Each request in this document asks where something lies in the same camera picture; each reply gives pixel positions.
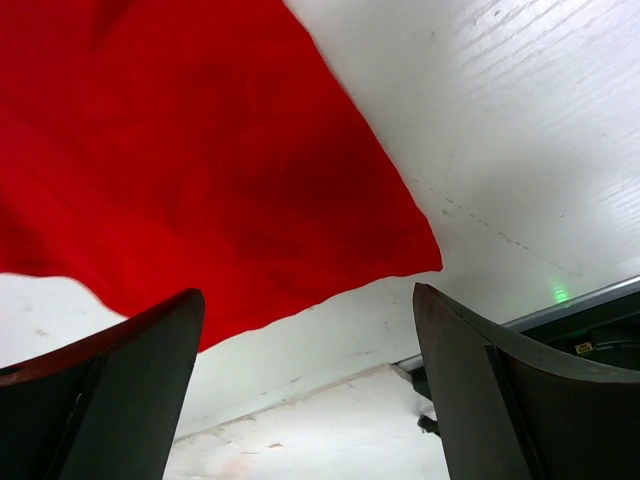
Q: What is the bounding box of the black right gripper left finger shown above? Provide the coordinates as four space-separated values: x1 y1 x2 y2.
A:
1 289 205 480

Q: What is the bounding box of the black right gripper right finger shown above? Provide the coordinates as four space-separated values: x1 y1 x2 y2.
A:
413 284 639 479

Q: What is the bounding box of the red t-shirt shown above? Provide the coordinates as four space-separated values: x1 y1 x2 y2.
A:
1 1 442 349

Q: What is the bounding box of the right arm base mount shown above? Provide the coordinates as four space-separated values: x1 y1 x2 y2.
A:
394 274 640 436

